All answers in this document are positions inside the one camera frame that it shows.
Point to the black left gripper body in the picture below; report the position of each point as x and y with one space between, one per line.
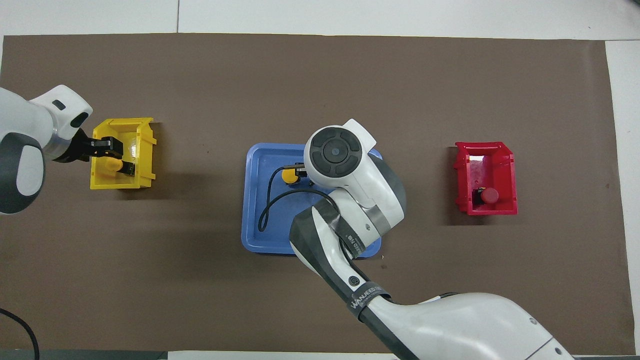
77 147

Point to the red push button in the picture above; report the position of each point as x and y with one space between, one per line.
490 195

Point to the yellow push button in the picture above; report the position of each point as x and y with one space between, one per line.
112 164
288 176

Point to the red plastic storage bin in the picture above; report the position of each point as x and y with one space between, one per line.
492 170

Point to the yellow plastic storage bin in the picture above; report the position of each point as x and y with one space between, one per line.
145 175

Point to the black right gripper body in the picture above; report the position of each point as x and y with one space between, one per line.
301 172

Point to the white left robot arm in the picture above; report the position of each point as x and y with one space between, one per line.
25 150

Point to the blue plastic tray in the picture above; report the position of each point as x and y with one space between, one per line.
255 235

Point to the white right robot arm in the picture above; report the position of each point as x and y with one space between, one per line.
360 200

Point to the brown paper table mat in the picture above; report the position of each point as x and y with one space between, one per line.
200 290

